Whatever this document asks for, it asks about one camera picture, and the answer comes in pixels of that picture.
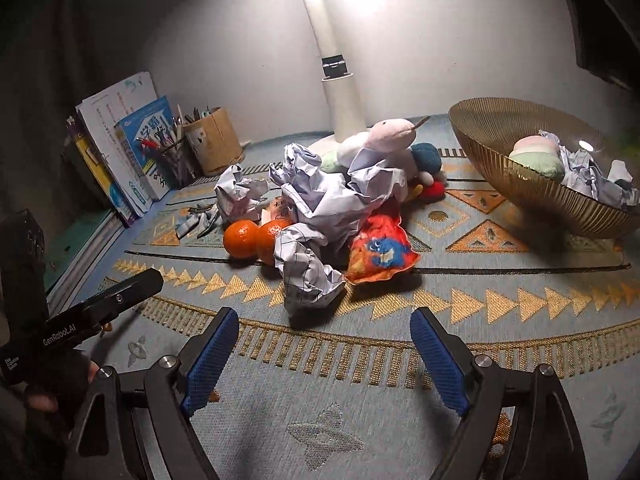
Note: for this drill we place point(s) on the yellow and purple books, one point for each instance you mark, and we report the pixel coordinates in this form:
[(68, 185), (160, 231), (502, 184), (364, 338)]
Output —
[(87, 160)]

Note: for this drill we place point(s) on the bundle of pens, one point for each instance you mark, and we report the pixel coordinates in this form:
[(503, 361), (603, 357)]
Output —
[(170, 132)]

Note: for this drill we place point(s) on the grid-lined paper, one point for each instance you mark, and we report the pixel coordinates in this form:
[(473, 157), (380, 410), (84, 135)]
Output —
[(305, 270)]

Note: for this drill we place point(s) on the green board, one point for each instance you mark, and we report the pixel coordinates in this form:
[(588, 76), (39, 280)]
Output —
[(75, 245)]

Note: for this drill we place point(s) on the golden ribbed bowl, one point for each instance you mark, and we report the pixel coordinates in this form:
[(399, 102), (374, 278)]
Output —
[(520, 190)]

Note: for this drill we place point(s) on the orange snack packet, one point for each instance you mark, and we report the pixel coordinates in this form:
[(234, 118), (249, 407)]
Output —
[(380, 250)]

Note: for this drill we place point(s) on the three-tier bear plush stick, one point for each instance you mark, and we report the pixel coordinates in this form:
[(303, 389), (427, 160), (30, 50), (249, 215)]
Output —
[(387, 132)]

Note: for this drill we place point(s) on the cardboard box pen holder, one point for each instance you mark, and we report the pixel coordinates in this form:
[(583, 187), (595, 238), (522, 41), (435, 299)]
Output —
[(212, 142)]

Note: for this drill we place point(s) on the white blue red plush toy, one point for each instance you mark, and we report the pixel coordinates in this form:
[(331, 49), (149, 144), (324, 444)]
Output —
[(427, 160)]

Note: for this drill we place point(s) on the white booklet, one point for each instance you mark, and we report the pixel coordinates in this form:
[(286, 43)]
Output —
[(107, 115)]

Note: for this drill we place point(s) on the black mesh pen holder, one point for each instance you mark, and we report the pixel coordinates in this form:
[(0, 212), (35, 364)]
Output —
[(177, 165)]

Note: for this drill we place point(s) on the small patterned wrapper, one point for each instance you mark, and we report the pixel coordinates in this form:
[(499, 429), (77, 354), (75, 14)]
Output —
[(195, 221)]

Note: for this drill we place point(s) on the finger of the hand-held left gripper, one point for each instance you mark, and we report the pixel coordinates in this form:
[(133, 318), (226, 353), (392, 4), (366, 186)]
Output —
[(132, 292)]

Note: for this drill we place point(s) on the blue book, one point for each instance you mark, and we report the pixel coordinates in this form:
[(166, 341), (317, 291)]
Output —
[(145, 160)]

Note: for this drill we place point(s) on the white desk lamp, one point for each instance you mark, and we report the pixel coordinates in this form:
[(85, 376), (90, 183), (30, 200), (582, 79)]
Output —
[(337, 105)]

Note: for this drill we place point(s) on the patterned woven mat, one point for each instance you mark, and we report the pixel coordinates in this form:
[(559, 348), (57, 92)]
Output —
[(320, 385)]

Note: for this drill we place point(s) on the person's left hand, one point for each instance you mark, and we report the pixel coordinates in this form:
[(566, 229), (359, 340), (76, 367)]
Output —
[(55, 395)]

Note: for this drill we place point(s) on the pastel round plush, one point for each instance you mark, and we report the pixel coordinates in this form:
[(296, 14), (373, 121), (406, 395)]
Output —
[(537, 155)]

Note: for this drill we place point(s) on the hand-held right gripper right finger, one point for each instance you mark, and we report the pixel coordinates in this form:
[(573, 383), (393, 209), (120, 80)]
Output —
[(440, 360)]

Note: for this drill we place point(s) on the large white paper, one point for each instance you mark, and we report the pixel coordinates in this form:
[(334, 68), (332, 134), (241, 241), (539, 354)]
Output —
[(330, 195)]

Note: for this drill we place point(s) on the orange tangerine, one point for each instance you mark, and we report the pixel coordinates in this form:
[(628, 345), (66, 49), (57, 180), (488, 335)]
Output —
[(270, 242), (240, 240)]

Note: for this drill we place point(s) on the orange printed card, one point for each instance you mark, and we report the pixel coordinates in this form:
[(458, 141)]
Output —
[(277, 209)]

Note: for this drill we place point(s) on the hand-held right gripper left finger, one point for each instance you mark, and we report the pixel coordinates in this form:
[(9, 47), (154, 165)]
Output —
[(212, 355)]

